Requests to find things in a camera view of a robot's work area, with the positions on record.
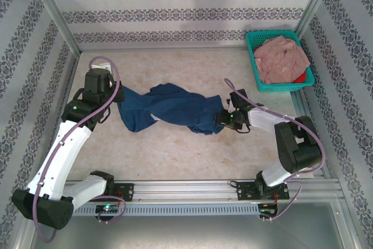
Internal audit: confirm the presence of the dark blue t-shirt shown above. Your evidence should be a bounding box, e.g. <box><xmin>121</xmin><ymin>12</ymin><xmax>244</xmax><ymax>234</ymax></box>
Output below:
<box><xmin>117</xmin><ymin>82</ymin><xmax>226</xmax><ymax>136</ymax></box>

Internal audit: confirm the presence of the pink crumpled cloth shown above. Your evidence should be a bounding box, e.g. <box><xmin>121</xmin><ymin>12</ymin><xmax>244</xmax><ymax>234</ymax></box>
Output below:
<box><xmin>252</xmin><ymin>35</ymin><xmax>311</xmax><ymax>85</ymax></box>

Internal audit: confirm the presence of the red cloth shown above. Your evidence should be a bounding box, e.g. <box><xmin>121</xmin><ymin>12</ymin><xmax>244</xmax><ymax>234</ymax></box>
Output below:
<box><xmin>293</xmin><ymin>71</ymin><xmax>308</xmax><ymax>84</ymax></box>

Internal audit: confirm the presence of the teal plastic basket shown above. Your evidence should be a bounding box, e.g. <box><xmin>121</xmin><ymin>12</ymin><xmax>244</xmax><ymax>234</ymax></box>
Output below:
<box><xmin>245</xmin><ymin>29</ymin><xmax>316</xmax><ymax>93</ymax></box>

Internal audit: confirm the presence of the right controller circuit board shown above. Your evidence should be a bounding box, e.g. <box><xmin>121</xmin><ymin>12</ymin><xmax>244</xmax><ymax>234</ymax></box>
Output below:
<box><xmin>259</xmin><ymin>202</ymin><xmax>280</xmax><ymax>215</ymax></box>

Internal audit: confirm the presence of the controller circuit board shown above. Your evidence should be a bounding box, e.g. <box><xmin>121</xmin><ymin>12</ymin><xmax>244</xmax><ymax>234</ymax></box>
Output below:
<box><xmin>96</xmin><ymin>204</ymin><xmax>119</xmax><ymax>215</ymax></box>
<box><xmin>259</xmin><ymin>202</ymin><xmax>280</xmax><ymax>215</ymax></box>

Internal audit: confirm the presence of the left controller circuit board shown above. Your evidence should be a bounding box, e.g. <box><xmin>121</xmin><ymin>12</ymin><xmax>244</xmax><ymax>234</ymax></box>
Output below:
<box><xmin>96</xmin><ymin>204</ymin><xmax>119</xmax><ymax>215</ymax></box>

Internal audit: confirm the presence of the grey metal sheet panel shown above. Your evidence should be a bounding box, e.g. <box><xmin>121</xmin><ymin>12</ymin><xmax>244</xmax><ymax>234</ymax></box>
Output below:
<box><xmin>29</xmin><ymin>202</ymin><xmax>361</xmax><ymax>249</ymax></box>

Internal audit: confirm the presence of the aluminium frame side rail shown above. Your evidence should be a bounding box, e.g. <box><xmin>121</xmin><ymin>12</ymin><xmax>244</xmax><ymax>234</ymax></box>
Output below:
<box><xmin>39</xmin><ymin>52</ymin><xmax>80</xmax><ymax>182</ymax></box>
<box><xmin>291</xmin><ymin>90</ymin><xmax>332</xmax><ymax>180</ymax></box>

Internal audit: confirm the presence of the aluminium frame back rail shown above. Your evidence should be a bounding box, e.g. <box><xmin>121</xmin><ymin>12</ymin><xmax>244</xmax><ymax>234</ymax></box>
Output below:
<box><xmin>78</xmin><ymin>45</ymin><xmax>249</xmax><ymax>54</ymax></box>

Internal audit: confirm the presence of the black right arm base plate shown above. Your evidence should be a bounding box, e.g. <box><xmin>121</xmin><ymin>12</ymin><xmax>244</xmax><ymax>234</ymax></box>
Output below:
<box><xmin>232</xmin><ymin>180</ymin><xmax>291</xmax><ymax>202</ymax></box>

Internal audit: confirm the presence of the aluminium mounting rail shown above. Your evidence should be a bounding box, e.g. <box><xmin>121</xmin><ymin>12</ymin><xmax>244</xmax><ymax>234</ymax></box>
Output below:
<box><xmin>64</xmin><ymin>180</ymin><xmax>342</xmax><ymax>202</ymax></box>

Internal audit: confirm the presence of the aluminium frame post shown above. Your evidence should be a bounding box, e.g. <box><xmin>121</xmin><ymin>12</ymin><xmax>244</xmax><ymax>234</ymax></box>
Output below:
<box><xmin>295</xmin><ymin>0</ymin><xmax>342</xmax><ymax>40</ymax></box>
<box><xmin>27</xmin><ymin>0</ymin><xmax>82</xmax><ymax>54</ymax></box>

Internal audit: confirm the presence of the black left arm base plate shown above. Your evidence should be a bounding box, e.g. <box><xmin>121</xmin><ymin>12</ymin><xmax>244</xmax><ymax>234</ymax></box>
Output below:
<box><xmin>112</xmin><ymin>183</ymin><xmax>135</xmax><ymax>202</ymax></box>

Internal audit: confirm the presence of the grey slotted cable duct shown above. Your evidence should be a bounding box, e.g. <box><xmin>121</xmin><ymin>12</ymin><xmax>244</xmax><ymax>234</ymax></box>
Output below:
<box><xmin>72</xmin><ymin>204</ymin><xmax>261</xmax><ymax>216</ymax></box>

